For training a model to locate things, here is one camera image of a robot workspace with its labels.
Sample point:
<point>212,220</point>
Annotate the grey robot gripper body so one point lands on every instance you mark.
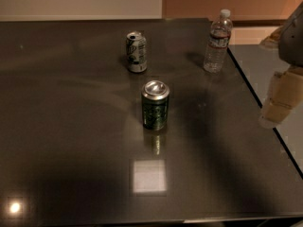
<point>292,42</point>

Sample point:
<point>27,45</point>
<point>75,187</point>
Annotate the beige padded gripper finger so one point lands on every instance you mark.
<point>285,92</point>

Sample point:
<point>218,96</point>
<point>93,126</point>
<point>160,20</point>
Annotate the clear plastic water bottle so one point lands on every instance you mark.
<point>218,41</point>

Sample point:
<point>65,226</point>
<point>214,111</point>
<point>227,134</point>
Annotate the green soda can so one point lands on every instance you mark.
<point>155,105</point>

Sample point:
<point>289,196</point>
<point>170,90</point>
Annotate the white 7up can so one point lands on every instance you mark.
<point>136,52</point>

